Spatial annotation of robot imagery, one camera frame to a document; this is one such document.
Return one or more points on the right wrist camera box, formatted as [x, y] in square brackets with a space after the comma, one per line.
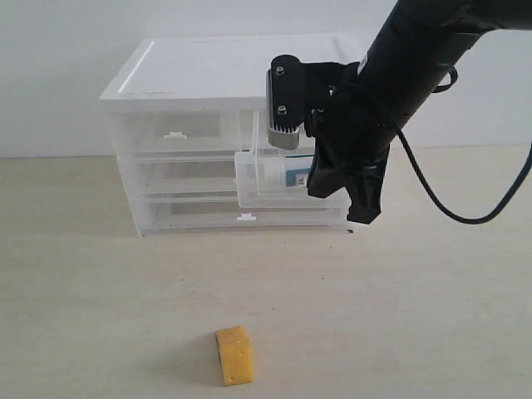
[285, 94]

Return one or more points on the yellow cheese wedge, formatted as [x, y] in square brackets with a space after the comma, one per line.
[235, 356]

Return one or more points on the clear middle wide drawer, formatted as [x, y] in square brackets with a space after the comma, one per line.
[184, 175]

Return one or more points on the white bottle teal label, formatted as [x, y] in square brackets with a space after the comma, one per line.
[290, 171]

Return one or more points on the clear bottom wide drawer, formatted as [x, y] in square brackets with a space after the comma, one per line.
[229, 215]

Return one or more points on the clear wide drawer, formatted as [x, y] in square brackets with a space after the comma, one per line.
[184, 175]
[229, 215]

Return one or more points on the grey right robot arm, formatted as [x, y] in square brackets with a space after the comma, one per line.
[419, 45]

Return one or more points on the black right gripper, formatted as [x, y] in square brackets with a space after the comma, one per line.
[341, 117]

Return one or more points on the white plastic drawer cabinet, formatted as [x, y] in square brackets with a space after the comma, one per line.
[203, 74]

